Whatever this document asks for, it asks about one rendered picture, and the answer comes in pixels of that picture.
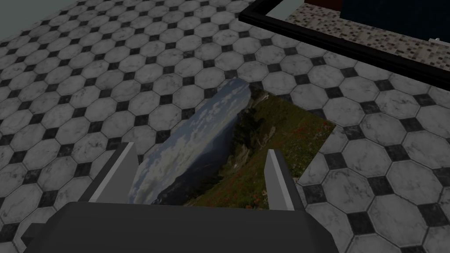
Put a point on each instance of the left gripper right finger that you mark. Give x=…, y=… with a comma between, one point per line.
x=278, y=182

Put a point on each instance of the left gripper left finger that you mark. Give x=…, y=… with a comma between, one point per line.
x=117, y=177

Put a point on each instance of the landscape picture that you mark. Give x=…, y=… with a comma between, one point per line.
x=225, y=147

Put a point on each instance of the black framed doorway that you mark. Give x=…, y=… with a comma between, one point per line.
x=351, y=47

